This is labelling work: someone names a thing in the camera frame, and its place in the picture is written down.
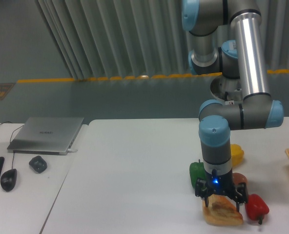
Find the triangular golden pastry bread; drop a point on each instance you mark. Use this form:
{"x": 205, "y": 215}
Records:
{"x": 221, "y": 212}

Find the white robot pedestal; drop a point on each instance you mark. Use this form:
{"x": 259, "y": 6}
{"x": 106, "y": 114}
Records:
{"x": 226, "y": 89}

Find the black computer mouse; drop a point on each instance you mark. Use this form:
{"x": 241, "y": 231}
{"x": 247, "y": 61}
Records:
{"x": 8, "y": 180}

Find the green bell pepper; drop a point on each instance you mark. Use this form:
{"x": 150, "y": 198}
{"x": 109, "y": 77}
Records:
{"x": 196, "y": 170}

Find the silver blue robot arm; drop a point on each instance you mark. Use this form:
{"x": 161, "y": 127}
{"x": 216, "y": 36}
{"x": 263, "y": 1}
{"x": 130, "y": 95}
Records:
{"x": 229, "y": 41}

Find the silver closed laptop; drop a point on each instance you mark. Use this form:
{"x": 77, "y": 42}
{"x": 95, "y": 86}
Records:
{"x": 46, "y": 135}

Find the red bell pepper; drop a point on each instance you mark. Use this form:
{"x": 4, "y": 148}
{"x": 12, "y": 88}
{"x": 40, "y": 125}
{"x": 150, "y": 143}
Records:
{"x": 256, "y": 208}

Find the small black case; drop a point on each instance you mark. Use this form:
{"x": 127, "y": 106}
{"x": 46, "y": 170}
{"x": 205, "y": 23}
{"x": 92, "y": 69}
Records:
{"x": 38, "y": 164}

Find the brown egg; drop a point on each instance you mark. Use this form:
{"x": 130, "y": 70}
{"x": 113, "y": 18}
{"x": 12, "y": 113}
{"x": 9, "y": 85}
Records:
{"x": 239, "y": 178}

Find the yellow bell pepper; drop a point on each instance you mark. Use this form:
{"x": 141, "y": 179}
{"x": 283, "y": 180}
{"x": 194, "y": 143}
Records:
{"x": 237, "y": 154}

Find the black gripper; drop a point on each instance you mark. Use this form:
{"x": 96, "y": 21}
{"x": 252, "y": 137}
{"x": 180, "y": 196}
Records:
{"x": 221, "y": 185}

